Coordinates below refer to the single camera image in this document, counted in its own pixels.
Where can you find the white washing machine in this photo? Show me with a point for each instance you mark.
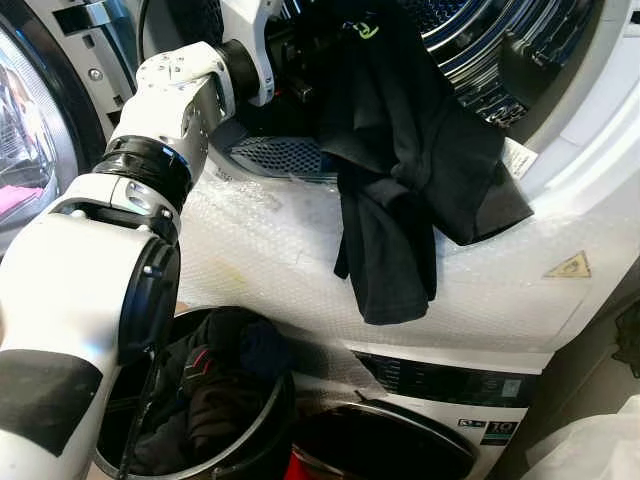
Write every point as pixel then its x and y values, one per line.
pixel 440 385

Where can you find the black round laundry basket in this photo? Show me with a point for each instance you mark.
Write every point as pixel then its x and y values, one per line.
pixel 270 430

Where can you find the round glass dryer door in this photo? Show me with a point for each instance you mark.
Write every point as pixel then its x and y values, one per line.
pixel 30 130

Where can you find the steel dryer drum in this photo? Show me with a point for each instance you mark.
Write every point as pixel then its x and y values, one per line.
pixel 470 50

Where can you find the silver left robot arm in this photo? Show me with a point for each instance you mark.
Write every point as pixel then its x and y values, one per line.
pixel 60 280

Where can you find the dark clothes pile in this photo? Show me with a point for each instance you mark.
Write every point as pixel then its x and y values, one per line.
pixel 215 390

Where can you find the black garment with white tag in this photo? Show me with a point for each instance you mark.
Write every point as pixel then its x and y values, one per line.
pixel 400 150

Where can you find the white plastic bag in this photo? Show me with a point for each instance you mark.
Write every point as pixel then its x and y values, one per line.
pixel 590 450

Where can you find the black wall fitting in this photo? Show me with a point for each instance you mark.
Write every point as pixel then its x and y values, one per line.
pixel 628 340

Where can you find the clear bubble wrap sheet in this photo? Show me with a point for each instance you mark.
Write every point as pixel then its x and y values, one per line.
pixel 480 290

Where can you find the red cloth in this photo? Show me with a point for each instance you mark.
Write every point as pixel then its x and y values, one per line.
pixel 297 468

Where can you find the yellow triangular warning sticker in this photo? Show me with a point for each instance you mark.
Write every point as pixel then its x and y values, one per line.
pixel 570 268

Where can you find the dark round washer door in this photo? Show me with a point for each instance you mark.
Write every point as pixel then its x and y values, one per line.
pixel 380 440

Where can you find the white tumble dryer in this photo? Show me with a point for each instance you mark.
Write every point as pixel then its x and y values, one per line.
pixel 590 150

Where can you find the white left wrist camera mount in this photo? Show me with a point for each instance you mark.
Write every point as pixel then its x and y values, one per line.
pixel 258 50

